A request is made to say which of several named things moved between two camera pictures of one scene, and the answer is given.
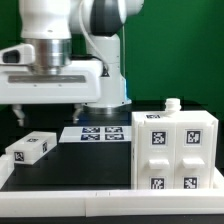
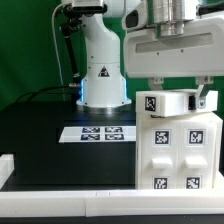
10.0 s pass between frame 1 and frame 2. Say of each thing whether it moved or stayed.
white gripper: moved
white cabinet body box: stayed
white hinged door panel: stayed
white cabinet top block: moved
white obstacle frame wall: stayed
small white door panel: stayed
